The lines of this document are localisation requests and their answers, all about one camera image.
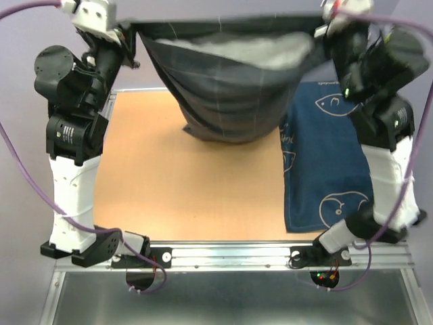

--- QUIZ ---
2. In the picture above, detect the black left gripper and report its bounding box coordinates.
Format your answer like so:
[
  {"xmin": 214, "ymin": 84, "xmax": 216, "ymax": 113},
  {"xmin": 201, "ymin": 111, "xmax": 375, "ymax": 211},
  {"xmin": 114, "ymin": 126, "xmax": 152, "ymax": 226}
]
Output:
[{"xmin": 78, "ymin": 14, "xmax": 136, "ymax": 113}]

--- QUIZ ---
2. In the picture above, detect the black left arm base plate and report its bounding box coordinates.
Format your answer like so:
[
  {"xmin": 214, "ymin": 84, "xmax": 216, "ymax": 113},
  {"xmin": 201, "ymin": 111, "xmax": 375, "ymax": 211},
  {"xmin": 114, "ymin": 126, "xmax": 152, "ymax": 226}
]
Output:
[{"xmin": 110, "ymin": 246, "xmax": 173, "ymax": 269}]

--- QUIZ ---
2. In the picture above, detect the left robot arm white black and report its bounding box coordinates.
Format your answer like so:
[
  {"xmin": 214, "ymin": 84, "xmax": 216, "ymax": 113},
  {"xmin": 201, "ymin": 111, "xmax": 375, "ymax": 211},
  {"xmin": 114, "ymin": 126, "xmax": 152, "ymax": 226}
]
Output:
[{"xmin": 34, "ymin": 21, "xmax": 139, "ymax": 267}]

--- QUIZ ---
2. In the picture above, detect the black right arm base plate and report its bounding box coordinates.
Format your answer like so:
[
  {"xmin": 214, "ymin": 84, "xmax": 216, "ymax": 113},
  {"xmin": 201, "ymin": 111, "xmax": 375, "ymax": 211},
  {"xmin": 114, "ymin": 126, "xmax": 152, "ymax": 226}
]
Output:
[{"xmin": 288, "ymin": 245, "xmax": 352, "ymax": 269}]

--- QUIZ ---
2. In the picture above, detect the grey checked pillowcase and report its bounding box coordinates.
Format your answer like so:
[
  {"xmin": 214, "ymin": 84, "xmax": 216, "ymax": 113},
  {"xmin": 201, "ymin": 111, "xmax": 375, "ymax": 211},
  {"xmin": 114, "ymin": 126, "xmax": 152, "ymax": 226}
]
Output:
[{"xmin": 136, "ymin": 15, "xmax": 327, "ymax": 143}]

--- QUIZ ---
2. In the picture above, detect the aluminium mounting rail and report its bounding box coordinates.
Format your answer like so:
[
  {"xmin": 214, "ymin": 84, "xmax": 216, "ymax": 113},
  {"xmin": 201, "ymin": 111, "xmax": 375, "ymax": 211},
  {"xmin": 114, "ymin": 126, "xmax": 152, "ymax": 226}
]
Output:
[{"xmin": 54, "ymin": 241, "xmax": 414, "ymax": 273}]

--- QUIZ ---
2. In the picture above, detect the blue fish-print cushion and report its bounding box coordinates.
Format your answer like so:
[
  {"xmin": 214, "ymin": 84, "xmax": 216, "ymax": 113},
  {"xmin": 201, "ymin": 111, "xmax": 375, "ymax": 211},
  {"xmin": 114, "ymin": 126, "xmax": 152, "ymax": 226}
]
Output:
[{"xmin": 279, "ymin": 82, "xmax": 373, "ymax": 233}]

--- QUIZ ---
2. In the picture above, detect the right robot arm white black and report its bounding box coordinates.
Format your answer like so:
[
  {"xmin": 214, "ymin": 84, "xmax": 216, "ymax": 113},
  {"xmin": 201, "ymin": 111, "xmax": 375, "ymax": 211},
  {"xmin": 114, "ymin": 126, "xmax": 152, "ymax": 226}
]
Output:
[{"xmin": 302, "ymin": 22, "xmax": 430, "ymax": 264}]

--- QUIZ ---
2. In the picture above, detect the white stained pillow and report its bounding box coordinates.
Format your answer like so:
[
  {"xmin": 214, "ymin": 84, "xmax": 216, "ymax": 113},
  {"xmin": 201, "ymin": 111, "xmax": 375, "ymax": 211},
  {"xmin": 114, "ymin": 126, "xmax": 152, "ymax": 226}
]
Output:
[{"xmin": 156, "ymin": 32, "xmax": 314, "ymax": 70}]

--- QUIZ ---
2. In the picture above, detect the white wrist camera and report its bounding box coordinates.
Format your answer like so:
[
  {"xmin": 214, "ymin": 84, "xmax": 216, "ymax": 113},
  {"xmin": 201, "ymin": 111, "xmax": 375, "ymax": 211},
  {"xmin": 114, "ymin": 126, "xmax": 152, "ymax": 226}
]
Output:
[
  {"xmin": 314, "ymin": 0, "xmax": 373, "ymax": 39},
  {"xmin": 60, "ymin": 0, "xmax": 120, "ymax": 45}
]

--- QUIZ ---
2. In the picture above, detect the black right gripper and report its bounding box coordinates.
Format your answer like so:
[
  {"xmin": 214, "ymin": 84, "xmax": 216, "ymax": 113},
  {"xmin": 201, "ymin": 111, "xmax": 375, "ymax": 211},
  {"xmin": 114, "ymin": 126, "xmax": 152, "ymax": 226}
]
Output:
[{"xmin": 324, "ymin": 13, "xmax": 381, "ymax": 102}]

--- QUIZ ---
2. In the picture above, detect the aluminium table edge frame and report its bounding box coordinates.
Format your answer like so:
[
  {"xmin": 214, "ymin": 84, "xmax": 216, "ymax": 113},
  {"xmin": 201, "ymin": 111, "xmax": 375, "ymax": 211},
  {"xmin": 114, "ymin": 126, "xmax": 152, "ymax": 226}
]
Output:
[{"xmin": 39, "ymin": 87, "xmax": 271, "ymax": 325}]

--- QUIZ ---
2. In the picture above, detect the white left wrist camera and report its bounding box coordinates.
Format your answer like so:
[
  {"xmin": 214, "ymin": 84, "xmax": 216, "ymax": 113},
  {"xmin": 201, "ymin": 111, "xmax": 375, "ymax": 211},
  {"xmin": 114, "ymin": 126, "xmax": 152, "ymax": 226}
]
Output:
[{"xmin": 60, "ymin": 0, "xmax": 120, "ymax": 45}]

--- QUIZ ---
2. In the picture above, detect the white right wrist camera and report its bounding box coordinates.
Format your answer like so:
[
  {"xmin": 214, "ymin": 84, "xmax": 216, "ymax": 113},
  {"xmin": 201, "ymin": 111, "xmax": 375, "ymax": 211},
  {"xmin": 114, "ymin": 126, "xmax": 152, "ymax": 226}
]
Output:
[{"xmin": 314, "ymin": 0, "xmax": 373, "ymax": 39}]

